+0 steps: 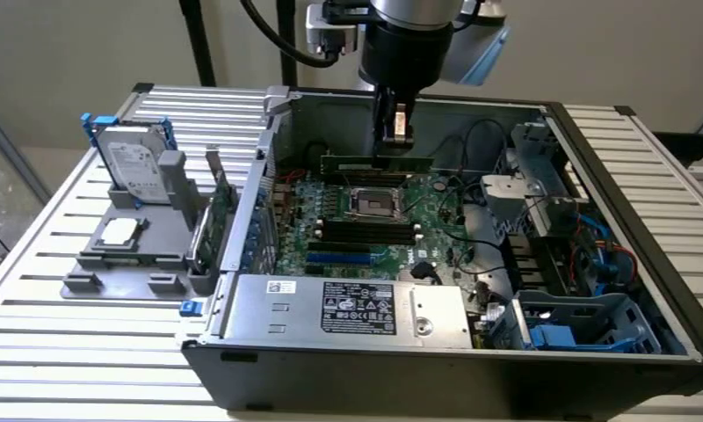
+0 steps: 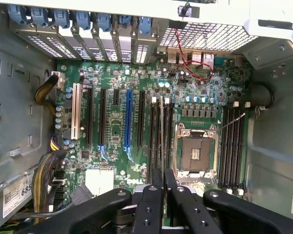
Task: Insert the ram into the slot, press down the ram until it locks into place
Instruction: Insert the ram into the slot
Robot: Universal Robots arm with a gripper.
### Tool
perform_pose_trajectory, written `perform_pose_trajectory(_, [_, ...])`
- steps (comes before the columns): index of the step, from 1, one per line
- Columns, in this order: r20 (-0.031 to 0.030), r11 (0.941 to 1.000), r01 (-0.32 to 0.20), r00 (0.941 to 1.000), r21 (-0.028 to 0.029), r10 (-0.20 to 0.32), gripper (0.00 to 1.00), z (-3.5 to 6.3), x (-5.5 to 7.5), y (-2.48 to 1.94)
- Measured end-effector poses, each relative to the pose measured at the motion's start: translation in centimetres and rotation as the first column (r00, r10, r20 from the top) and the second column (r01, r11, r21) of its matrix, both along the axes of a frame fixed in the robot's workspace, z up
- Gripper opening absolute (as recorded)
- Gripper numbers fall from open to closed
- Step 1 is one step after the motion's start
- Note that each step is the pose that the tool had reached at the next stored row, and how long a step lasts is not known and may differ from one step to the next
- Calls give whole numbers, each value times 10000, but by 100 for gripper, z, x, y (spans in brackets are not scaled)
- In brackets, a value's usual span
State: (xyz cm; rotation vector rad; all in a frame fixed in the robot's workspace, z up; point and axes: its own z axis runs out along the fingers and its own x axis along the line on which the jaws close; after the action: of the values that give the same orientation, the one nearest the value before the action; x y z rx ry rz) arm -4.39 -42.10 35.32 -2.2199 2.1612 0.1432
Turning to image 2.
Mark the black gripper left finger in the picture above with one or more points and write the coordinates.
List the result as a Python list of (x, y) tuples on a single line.
[(100, 207)]

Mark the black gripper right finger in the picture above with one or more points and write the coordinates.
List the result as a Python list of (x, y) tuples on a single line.
[(234, 209)]

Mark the black RAM slot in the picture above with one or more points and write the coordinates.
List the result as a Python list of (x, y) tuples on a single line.
[(225, 146), (171, 136), (152, 136), (230, 146), (235, 146), (166, 136), (158, 136), (240, 146)]

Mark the long black expansion slot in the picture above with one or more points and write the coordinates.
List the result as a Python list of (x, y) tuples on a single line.
[(89, 117), (140, 119), (102, 117)]

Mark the blue expansion slot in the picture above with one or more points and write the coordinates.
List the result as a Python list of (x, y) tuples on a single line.
[(128, 119)]

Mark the white expansion slot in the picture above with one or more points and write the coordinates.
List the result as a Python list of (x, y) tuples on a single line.
[(75, 112)]

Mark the short black expansion slot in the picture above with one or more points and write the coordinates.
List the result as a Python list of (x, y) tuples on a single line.
[(116, 97)]

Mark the metal CPU socket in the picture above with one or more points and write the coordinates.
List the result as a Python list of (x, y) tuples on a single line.
[(197, 151)]

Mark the white barcode label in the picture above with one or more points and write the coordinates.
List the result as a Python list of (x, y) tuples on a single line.
[(17, 197)]

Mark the green Dell motherboard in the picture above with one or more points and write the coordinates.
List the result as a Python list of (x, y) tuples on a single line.
[(117, 122)]

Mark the thin metal locking lever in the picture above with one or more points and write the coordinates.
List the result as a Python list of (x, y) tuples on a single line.
[(230, 122)]

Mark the black round case speaker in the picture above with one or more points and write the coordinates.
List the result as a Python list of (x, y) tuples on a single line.
[(261, 96)]

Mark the grey metal PC case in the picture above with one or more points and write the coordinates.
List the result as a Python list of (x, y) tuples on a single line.
[(14, 97)]

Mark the metal rear port block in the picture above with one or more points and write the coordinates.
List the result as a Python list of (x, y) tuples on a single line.
[(185, 57)]

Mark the blue card retention clip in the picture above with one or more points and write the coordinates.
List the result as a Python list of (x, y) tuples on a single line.
[(83, 20), (61, 19), (17, 14), (124, 23), (145, 24), (39, 15), (104, 22)]

